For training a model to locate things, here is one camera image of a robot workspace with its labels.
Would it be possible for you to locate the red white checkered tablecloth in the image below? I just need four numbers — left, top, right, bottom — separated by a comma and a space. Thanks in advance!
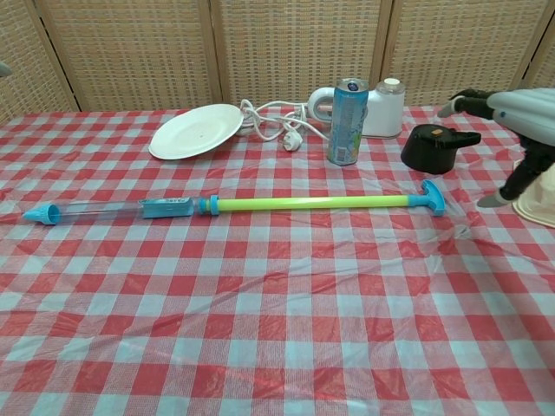
0, 105, 555, 416

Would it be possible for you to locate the black teapot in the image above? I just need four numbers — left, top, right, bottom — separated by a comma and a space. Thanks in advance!
401, 123, 483, 176

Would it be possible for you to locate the white handheld electric appliance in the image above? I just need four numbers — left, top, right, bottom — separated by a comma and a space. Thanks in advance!
306, 77, 407, 140

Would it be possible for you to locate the green blue water squirter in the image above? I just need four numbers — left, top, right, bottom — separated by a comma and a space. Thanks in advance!
22, 179, 446, 226

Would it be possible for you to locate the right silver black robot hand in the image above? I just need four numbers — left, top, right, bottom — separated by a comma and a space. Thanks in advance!
436, 86, 555, 211

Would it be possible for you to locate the blue drink can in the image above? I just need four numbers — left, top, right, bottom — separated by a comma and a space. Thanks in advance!
328, 77, 370, 167

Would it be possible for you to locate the woven rattan folding screen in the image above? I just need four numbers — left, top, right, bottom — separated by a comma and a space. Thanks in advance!
0, 0, 555, 125

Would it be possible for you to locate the beige takeaway food container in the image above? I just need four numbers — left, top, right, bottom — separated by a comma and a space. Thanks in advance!
511, 159, 555, 229

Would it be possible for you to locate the white round plate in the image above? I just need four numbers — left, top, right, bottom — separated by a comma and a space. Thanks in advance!
148, 103, 245, 162

